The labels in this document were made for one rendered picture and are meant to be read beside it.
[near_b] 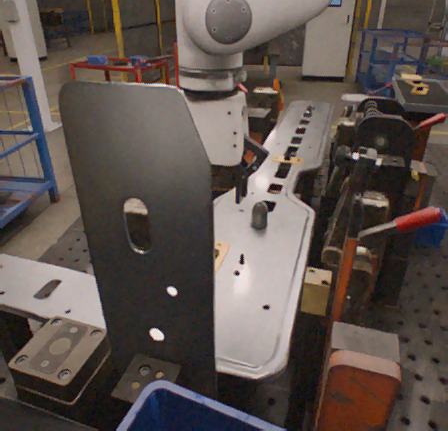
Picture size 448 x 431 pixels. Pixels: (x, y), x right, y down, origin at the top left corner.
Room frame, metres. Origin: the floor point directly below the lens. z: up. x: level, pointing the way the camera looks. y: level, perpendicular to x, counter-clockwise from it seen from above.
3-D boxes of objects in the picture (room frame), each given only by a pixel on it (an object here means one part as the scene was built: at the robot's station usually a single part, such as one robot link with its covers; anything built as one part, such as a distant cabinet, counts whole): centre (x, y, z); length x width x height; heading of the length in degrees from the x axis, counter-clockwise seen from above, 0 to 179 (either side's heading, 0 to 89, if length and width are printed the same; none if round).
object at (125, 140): (0.25, 0.06, 1.17); 0.12 x 0.01 x 0.34; 72
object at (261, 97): (1.55, -0.17, 0.88); 0.15 x 0.11 x 0.36; 72
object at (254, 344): (0.96, -0.17, 1.00); 1.38 x 0.22 x 0.02; 162
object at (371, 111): (0.78, -0.34, 0.94); 0.18 x 0.13 x 0.49; 162
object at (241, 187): (0.49, -0.04, 1.15); 0.03 x 0.03 x 0.07; 72
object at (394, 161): (0.66, -0.31, 0.91); 0.07 x 0.05 x 0.42; 72
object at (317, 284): (0.38, -0.12, 0.88); 0.04 x 0.04 x 0.36; 72
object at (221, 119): (0.51, 0.02, 1.23); 0.10 x 0.07 x 0.11; 72
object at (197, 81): (0.51, 0.02, 1.29); 0.09 x 0.08 x 0.03; 72
